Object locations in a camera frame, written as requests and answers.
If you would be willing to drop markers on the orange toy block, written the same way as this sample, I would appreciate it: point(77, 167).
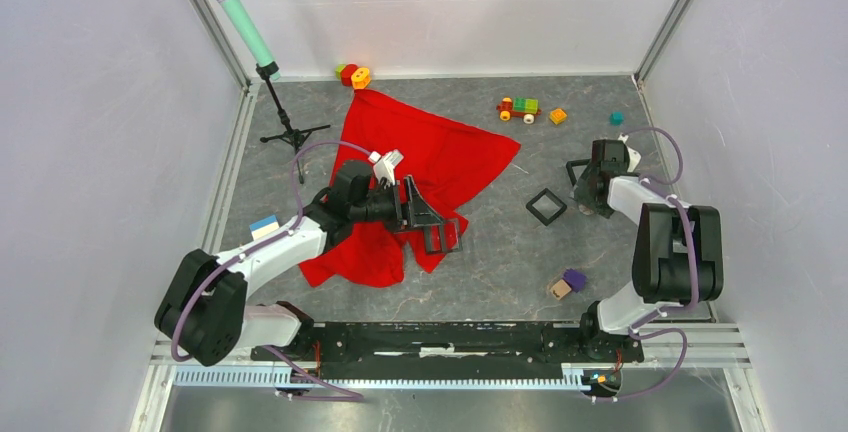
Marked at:
point(361, 78)

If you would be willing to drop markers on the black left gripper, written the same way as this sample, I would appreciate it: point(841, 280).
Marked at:
point(420, 213)

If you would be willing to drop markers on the orange lego brick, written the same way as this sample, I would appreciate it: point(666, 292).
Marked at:
point(558, 116)

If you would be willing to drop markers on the mint green microphone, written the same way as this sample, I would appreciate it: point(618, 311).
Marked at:
point(239, 17)

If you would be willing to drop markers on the black tripod stand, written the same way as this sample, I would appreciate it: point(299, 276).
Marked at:
point(294, 137)

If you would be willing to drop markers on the red garment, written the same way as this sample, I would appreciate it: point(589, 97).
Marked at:
point(451, 163)

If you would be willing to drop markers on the colourful toy train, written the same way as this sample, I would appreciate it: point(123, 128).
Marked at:
point(526, 109)

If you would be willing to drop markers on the black square frame box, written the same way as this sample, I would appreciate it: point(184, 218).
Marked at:
point(443, 238)

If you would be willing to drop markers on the green toy block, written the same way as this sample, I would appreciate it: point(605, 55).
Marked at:
point(339, 70)

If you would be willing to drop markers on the white and blue block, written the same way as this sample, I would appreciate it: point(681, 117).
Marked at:
point(263, 227)

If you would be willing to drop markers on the wooden letter cube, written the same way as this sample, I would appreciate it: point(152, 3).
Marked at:
point(560, 289)

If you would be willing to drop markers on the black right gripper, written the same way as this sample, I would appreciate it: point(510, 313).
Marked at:
point(579, 191)

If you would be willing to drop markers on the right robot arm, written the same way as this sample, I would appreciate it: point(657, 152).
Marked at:
point(678, 259)

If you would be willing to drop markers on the red toy block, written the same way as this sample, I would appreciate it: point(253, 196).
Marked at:
point(348, 73)

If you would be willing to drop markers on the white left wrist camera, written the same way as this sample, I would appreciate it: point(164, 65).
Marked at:
point(384, 167)

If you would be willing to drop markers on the black square frame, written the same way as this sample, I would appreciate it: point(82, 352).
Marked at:
point(578, 171)
point(546, 206)

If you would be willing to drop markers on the purple lego brick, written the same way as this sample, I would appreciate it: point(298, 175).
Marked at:
point(575, 279)

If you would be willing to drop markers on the slotted cable duct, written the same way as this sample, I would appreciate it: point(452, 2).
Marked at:
point(283, 377)

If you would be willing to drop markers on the teal small cube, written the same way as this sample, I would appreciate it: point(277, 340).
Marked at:
point(616, 118)

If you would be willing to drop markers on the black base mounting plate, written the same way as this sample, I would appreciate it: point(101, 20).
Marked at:
point(453, 350)

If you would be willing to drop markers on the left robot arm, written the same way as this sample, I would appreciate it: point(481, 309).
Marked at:
point(205, 312)

